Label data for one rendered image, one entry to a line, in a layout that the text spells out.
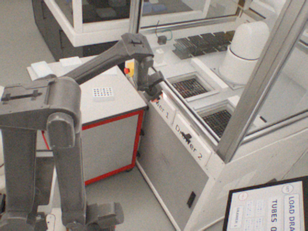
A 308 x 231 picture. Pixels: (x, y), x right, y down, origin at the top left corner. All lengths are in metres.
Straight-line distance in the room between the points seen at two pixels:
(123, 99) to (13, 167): 1.25
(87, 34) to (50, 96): 1.69
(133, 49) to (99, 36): 1.30
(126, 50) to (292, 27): 0.51
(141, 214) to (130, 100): 0.86
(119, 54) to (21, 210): 0.53
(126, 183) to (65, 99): 1.86
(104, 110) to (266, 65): 1.01
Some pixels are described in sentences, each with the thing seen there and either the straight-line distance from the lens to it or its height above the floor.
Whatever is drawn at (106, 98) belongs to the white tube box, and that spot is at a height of 0.78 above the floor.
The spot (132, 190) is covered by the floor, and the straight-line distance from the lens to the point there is 2.26.
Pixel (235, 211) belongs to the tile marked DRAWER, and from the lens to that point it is 1.16.
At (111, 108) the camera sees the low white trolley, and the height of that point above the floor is 0.76.
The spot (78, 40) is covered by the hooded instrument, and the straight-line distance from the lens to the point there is 2.16.
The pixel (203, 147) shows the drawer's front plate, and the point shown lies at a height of 0.93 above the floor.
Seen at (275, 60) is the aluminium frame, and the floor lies 1.49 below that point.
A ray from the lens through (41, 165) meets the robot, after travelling 1.12.
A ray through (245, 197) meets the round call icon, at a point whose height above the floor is 1.02.
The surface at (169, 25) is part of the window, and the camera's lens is 1.47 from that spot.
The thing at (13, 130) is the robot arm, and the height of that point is 1.57.
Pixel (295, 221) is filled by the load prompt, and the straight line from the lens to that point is 1.03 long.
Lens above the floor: 1.94
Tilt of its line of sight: 44 degrees down
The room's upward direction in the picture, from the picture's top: 11 degrees clockwise
